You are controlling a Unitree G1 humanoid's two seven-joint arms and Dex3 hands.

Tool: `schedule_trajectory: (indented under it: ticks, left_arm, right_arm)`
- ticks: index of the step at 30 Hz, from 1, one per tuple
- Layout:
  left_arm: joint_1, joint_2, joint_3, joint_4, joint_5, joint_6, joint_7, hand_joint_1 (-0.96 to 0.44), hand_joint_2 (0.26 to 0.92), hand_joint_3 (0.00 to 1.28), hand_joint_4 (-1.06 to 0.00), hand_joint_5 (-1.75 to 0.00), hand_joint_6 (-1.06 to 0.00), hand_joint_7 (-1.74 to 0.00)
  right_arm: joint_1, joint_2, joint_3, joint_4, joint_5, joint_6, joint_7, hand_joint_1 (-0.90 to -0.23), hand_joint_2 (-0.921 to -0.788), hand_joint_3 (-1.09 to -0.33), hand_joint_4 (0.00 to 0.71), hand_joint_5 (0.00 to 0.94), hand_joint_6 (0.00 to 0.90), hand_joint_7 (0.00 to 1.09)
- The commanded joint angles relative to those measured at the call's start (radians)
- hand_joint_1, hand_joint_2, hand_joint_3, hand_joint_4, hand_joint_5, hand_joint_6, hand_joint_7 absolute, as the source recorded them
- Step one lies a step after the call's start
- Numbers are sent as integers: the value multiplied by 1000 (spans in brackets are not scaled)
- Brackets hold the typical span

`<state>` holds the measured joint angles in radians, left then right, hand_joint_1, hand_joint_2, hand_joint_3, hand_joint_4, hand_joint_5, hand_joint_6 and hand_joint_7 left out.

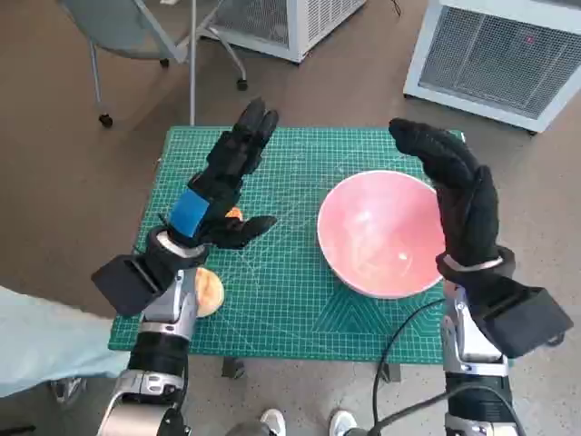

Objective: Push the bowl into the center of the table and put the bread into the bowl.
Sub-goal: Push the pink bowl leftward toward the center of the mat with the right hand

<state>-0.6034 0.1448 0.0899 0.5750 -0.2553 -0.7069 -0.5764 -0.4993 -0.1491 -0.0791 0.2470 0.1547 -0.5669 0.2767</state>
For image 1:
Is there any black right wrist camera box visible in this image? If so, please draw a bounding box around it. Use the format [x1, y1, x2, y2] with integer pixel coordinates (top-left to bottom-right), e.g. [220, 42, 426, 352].
[471, 285, 574, 360]

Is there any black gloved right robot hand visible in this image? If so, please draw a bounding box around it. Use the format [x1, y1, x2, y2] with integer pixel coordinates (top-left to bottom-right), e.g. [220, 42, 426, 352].
[388, 117, 503, 264]

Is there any white metal pole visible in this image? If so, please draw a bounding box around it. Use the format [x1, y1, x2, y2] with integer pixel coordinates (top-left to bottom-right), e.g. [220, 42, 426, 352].
[188, 0, 201, 127]

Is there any light blue cloth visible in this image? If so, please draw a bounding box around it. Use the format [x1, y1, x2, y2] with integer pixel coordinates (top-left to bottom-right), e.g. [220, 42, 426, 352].
[0, 285, 131, 401]

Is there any pink bowl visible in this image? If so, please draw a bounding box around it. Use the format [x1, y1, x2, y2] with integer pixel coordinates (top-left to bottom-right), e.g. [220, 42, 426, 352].
[316, 169, 448, 300]

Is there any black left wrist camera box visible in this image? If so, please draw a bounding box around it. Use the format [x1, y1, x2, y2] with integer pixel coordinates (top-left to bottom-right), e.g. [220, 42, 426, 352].
[90, 254, 160, 318]

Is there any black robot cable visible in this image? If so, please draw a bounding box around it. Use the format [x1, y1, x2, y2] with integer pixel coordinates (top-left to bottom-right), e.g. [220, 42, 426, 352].
[360, 392, 523, 436]
[371, 297, 448, 436]

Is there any white mesh cabinet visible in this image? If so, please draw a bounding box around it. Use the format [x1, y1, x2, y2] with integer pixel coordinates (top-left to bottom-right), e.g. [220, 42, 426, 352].
[199, 0, 367, 64]
[402, 0, 581, 135]

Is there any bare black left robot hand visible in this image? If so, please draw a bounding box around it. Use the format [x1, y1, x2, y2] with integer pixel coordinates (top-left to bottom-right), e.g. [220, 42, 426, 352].
[165, 96, 279, 251]

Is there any green cutting mat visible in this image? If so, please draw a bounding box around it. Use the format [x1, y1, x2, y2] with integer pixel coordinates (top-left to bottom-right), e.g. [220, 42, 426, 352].
[107, 125, 468, 364]

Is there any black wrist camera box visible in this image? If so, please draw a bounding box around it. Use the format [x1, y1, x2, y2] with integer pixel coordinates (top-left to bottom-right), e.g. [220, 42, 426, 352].
[90, 254, 160, 318]
[471, 285, 574, 360]

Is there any person's white shoe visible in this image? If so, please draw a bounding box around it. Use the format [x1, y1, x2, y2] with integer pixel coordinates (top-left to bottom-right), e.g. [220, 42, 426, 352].
[329, 410, 358, 436]
[261, 408, 287, 436]

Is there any round toy bread bun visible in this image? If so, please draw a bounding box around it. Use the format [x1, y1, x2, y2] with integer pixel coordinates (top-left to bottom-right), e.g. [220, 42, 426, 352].
[193, 266, 225, 319]

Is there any person's dark sneaker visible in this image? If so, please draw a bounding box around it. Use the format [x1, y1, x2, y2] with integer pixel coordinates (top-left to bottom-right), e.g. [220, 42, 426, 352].
[49, 376, 87, 405]

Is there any grey office chair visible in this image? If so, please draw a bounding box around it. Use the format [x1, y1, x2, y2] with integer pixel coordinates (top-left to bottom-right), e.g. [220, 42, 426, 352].
[58, 0, 250, 128]

